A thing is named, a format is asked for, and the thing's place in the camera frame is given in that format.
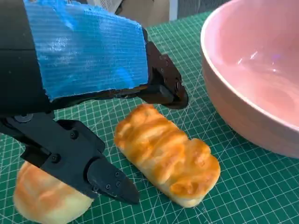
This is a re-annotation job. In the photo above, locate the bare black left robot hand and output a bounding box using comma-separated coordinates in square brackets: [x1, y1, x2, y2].
[0, 0, 189, 205]

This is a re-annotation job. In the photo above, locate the green cutting mat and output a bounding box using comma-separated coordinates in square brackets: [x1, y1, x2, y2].
[0, 11, 299, 224]

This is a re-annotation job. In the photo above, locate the long toy bread loaf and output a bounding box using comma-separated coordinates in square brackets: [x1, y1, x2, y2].
[114, 104, 221, 209]

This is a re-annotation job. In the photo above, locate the pink bowl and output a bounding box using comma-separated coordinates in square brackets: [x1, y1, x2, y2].
[200, 0, 299, 160]

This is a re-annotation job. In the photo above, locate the round toy bread bun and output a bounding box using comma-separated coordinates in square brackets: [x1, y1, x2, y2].
[13, 161, 93, 222]

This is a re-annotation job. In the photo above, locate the white unit with mesh grille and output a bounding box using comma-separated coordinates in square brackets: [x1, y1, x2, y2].
[169, 0, 234, 21]

